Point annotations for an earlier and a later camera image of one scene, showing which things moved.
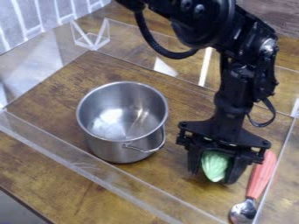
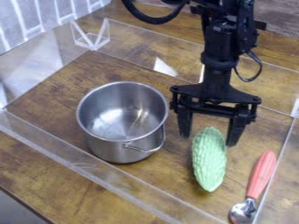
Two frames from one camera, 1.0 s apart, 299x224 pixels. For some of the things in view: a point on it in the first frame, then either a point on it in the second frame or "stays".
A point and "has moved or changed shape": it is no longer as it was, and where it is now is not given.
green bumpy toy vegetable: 214,164 has moved or changed shape
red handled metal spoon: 244,213 stays
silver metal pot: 122,117 stays
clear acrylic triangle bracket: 90,40 stays
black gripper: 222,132 -> 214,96
